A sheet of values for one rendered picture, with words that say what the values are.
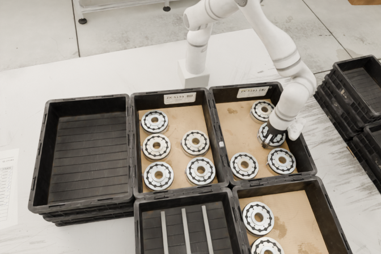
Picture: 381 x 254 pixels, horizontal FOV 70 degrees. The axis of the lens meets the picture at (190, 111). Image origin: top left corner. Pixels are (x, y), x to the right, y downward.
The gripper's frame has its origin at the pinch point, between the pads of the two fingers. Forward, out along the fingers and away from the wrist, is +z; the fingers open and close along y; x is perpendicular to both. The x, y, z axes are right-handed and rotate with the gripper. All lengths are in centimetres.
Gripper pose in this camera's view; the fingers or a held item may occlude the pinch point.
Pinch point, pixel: (267, 140)
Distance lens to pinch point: 109.1
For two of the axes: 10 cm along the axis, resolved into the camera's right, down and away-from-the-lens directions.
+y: -5.9, 6.5, -4.8
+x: 8.0, 5.2, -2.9
